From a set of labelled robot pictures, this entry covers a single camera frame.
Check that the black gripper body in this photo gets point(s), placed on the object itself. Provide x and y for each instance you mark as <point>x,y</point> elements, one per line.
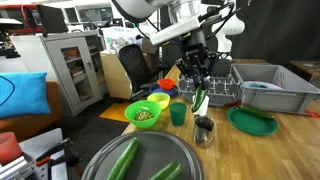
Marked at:
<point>196,46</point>

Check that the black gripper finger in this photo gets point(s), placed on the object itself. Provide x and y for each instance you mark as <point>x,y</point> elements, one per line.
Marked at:
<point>210,70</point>
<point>187,71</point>

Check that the dark green plate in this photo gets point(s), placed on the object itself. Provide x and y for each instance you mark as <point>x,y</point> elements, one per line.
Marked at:
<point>248,126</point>

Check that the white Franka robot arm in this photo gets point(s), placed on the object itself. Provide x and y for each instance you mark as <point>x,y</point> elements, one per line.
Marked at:
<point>140,8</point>

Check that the blue plate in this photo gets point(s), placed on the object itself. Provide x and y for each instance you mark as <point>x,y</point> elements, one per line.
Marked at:
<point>156,90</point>

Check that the pale plate in bin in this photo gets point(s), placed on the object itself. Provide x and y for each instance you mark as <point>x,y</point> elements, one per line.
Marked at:
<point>261,85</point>

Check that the grey dish rack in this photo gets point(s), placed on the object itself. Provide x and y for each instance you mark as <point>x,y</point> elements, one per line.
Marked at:
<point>220,91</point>

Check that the orange-red bowl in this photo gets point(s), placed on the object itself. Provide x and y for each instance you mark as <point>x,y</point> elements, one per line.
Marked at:
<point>166,84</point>

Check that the white cup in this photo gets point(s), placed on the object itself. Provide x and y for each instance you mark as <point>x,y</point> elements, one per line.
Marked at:
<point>204,107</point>

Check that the yellow bowl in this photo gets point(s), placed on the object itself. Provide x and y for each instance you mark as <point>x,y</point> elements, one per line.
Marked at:
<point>159,99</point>

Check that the dark green cup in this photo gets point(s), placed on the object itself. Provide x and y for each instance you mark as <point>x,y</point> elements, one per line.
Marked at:
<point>178,115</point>

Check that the black office chair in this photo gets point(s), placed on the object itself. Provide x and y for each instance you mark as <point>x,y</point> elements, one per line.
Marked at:
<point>135,68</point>

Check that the bright green bowl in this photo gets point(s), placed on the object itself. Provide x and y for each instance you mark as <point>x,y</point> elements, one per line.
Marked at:
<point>143,116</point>

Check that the dark green cucumber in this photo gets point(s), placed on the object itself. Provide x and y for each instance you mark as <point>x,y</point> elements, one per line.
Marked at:
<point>256,112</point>

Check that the shiny metal cup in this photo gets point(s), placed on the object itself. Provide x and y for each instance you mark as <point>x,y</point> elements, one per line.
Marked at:
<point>203,133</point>

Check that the grey plastic storage bin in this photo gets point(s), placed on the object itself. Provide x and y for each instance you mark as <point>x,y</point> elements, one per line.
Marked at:
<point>276,98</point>

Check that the light wooden cabinet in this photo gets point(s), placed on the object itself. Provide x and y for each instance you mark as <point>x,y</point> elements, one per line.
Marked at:
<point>115,75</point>

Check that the round grey metal tray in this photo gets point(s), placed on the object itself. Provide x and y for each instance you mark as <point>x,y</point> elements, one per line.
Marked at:
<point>156,146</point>

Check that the yellow floor mat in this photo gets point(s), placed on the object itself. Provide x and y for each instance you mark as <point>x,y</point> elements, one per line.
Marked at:
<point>115,113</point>

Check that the large green zucchini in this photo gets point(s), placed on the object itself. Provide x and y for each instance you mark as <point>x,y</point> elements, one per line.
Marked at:
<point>125,160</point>
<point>166,171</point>

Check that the grey metal cabinet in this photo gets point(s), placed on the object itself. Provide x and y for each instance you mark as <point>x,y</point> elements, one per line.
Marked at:
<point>71,70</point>

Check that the black hand tool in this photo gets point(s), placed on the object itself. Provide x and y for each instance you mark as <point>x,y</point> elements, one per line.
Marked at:
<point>55,151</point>

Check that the blue cushion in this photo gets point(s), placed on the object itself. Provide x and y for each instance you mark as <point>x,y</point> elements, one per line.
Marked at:
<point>23,95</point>

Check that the orange sofa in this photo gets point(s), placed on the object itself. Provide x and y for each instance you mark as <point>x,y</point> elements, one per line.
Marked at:
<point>30,126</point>

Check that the red cylinder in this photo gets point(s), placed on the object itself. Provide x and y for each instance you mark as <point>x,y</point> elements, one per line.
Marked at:
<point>9,148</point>

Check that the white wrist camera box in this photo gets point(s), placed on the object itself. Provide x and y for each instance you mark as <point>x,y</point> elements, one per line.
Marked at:
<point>175,31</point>

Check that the red machine frame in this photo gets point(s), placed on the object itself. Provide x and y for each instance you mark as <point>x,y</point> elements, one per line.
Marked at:
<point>18,18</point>

